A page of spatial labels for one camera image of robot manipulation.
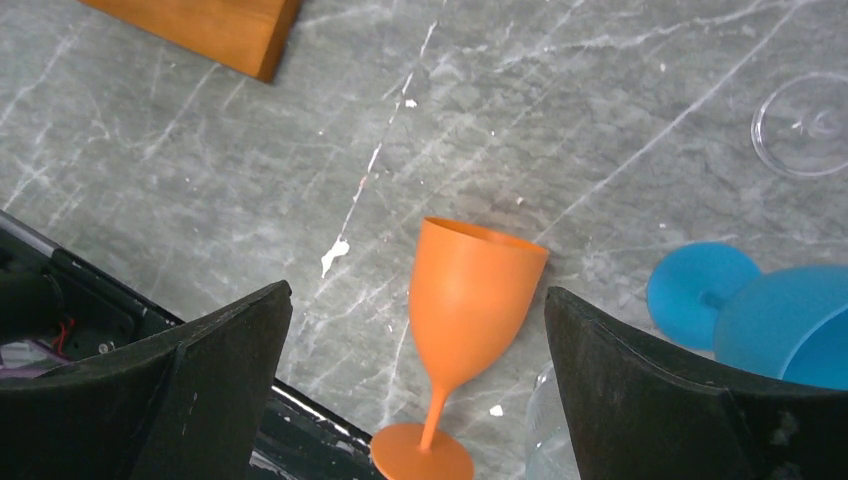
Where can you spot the orange plastic wine glass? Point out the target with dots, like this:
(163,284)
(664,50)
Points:
(470,292)

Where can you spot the gold wire wine glass rack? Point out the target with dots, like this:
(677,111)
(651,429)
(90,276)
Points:
(248,36)

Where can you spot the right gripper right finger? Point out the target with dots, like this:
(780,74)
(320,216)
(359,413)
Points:
(639,407)

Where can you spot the small clear cup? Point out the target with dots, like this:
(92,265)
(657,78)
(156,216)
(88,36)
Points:
(800,130)

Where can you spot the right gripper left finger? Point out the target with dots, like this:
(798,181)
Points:
(185,403)

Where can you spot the blue plastic wine glass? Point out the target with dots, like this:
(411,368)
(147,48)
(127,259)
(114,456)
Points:
(789,324)

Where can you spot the clear stemless glass front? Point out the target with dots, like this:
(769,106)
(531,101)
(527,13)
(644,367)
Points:
(549,451)

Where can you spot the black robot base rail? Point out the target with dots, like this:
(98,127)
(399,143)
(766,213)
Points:
(73,311)

